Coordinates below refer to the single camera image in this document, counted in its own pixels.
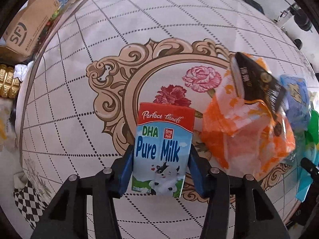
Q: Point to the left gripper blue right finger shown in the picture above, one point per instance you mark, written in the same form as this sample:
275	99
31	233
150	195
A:
200	172

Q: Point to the black dumbbell weight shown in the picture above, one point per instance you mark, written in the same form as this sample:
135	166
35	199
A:
302	20

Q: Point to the checkered black white cloth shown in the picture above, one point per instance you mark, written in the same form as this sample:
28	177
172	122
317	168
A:
29	204

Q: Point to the blue crumpled wrapper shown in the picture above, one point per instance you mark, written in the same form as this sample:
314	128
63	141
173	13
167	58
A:
297	102

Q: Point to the green and cyan snack bag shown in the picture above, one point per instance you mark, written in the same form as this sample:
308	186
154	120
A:
306	143

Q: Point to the brown cardboard box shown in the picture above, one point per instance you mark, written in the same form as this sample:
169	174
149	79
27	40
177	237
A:
24	30

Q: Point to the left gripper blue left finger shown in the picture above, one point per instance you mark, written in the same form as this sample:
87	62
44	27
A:
121	173

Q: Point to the orange plastic bag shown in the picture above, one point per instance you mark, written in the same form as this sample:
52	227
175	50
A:
241	136

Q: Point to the Pure Milk carton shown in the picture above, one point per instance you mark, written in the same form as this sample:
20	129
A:
161	149

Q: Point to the black snack packet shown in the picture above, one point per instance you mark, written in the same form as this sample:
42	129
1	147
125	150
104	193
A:
255	84

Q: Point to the gold foil cans stack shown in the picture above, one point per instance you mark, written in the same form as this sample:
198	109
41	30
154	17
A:
9	85

